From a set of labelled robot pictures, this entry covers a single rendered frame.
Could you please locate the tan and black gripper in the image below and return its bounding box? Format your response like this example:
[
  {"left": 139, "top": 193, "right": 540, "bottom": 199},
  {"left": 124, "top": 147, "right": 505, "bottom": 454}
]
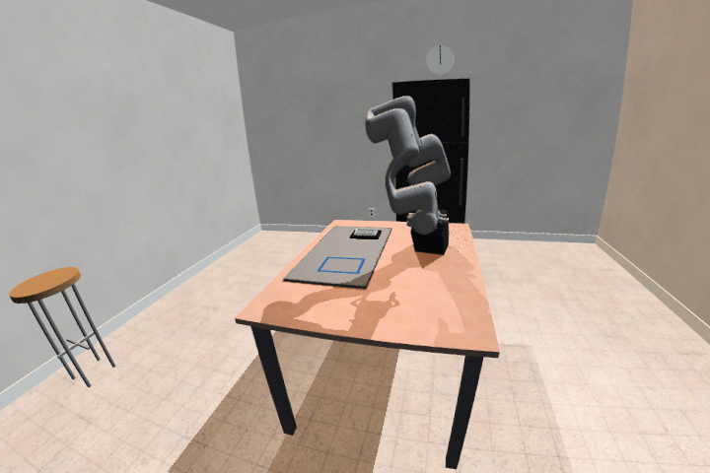
[{"left": 398, "top": 214, "right": 445, "bottom": 228}]

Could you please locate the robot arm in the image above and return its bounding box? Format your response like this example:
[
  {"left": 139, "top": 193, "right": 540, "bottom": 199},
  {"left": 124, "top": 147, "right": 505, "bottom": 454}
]
[{"left": 365, "top": 96, "right": 451, "bottom": 235}]

